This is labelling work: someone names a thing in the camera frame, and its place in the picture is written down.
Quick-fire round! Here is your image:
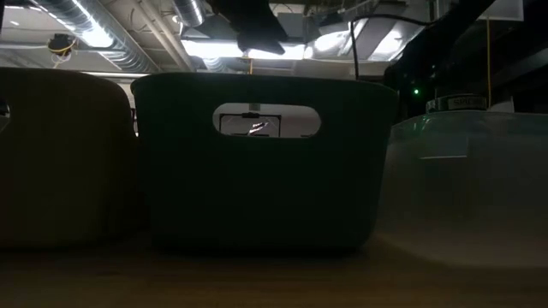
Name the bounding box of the clear plastic bin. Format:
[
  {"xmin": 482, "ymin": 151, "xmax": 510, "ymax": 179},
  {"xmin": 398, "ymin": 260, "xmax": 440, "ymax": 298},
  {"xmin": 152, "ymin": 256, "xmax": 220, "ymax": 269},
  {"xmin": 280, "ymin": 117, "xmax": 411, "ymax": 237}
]
[{"xmin": 374, "ymin": 110, "xmax": 548, "ymax": 267}]

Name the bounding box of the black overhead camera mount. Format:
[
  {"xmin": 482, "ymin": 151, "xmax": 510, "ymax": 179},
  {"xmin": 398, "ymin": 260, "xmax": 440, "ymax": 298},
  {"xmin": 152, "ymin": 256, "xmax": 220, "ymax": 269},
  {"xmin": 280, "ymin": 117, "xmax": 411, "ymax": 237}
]
[{"xmin": 211, "ymin": 0, "xmax": 289, "ymax": 56}]

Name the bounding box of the bright ceiling light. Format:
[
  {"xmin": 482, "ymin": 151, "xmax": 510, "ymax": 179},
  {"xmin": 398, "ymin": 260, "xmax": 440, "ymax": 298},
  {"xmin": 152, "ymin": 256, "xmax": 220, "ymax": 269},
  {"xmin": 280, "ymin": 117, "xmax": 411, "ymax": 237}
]
[{"xmin": 180, "ymin": 37, "xmax": 310, "ymax": 61}]

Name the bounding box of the light grey plastic bin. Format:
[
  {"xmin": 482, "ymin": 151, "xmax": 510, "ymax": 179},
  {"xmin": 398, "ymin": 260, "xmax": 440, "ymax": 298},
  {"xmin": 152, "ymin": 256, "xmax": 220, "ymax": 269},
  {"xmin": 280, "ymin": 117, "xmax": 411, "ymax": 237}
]
[{"xmin": 0, "ymin": 66, "xmax": 140, "ymax": 250}]

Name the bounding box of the yellow hanging cable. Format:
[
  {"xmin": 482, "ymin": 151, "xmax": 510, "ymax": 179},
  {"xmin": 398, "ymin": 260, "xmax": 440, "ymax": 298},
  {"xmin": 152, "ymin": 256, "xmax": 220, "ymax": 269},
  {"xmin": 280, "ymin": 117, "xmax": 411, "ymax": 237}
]
[{"xmin": 485, "ymin": 16, "xmax": 492, "ymax": 108}]

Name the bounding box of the silver ventilation duct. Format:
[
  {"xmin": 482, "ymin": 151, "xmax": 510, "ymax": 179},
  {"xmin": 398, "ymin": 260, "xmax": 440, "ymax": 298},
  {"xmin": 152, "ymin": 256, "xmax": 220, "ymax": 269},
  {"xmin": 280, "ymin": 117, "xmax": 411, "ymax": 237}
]
[
  {"xmin": 170, "ymin": 0, "xmax": 207, "ymax": 27},
  {"xmin": 29, "ymin": 0, "xmax": 160, "ymax": 74}
]

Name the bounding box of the black yellow cable reel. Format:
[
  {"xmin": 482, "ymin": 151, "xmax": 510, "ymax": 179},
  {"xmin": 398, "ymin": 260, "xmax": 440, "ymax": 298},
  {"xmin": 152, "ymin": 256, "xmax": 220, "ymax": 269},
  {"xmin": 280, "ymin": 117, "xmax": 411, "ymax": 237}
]
[{"xmin": 46, "ymin": 33, "xmax": 79, "ymax": 68}]

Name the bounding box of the teal plastic bin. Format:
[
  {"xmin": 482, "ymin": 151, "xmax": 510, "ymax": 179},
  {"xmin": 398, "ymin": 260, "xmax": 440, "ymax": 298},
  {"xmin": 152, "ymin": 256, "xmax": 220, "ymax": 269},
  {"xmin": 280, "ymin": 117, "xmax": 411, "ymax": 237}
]
[{"xmin": 130, "ymin": 71, "xmax": 399, "ymax": 252}]

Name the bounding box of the black hanging cable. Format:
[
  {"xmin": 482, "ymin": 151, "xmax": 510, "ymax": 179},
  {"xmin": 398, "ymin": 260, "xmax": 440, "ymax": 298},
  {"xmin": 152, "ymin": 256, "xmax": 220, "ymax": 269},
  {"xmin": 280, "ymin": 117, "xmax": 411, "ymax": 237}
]
[{"xmin": 348, "ymin": 12, "xmax": 433, "ymax": 82}]

